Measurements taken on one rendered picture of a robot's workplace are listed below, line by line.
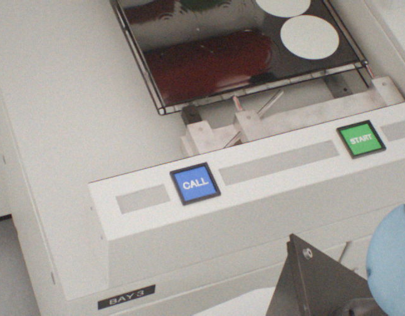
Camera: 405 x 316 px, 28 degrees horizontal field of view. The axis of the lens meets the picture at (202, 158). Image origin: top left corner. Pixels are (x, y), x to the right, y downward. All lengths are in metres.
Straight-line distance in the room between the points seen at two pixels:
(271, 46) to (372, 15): 0.18
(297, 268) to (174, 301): 0.41
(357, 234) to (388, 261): 0.61
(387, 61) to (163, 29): 0.38
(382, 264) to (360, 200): 0.50
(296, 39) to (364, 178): 0.31
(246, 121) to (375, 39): 0.29
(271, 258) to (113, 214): 0.33
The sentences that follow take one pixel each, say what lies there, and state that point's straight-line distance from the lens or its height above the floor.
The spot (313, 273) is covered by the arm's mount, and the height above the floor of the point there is 1.06.
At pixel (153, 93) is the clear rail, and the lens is 1.31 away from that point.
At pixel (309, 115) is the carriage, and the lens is 1.35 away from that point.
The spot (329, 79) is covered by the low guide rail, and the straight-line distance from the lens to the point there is 1.46.
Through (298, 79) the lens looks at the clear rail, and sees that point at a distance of 1.36.
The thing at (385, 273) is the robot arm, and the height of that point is 1.24.
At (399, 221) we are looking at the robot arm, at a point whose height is 1.27.
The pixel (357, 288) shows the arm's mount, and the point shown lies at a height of 0.97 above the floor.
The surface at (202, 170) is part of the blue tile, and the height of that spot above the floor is 0.96.
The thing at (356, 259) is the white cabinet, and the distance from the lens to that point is 1.49.
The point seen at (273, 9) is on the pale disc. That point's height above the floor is 0.90.
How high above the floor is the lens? 1.90
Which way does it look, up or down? 54 degrees down
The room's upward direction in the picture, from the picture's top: 9 degrees clockwise
